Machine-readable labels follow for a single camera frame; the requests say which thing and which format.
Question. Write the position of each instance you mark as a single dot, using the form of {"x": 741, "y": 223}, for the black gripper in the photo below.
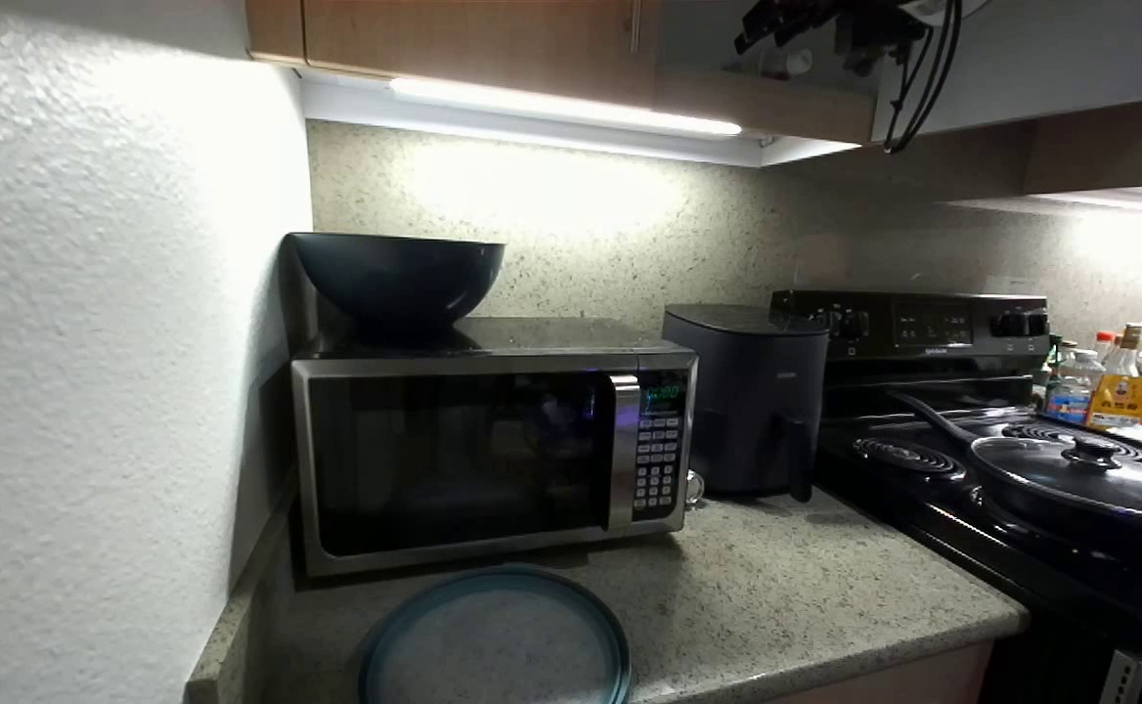
{"x": 856, "y": 24}

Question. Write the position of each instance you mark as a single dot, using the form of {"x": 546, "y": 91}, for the under-cabinet light bar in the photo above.
{"x": 565, "y": 105}

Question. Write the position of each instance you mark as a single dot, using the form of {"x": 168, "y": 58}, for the grey open cabinet door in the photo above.
{"x": 1063, "y": 58}

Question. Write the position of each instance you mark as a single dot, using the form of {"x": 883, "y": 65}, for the green bottle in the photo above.
{"x": 1045, "y": 357}

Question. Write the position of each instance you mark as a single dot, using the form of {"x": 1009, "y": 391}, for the red cap sauce bottle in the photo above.
{"x": 1100, "y": 336}

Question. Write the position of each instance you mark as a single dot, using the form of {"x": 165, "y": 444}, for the blue label water bottle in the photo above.
{"x": 1074, "y": 389}

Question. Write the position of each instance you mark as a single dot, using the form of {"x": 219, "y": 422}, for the yellow label oil bottle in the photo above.
{"x": 1125, "y": 391}

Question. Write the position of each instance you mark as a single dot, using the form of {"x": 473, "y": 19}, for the stainless steel microwave oven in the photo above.
{"x": 465, "y": 456}

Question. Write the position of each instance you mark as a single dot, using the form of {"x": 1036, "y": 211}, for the black electric stove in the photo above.
{"x": 907, "y": 336}

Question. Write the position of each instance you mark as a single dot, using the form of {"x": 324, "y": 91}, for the black air fryer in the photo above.
{"x": 752, "y": 402}

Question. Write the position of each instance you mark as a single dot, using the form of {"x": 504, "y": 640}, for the dark blue bowl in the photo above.
{"x": 397, "y": 279}

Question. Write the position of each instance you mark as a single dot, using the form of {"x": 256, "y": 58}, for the black stove burner coil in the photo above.
{"x": 907, "y": 457}

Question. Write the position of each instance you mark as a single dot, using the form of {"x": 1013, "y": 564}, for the black pan lid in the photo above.
{"x": 1091, "y": 474}

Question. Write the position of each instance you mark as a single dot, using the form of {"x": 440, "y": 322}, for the black frying pan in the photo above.
{"x": 1063, "y": 529}

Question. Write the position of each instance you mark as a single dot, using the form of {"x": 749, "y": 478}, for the blue rimmed round plate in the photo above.
{"x": 498, "y": 645}

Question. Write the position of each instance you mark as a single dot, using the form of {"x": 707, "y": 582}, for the wooden wall cabinet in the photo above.
{"x": 465, "y": 31}

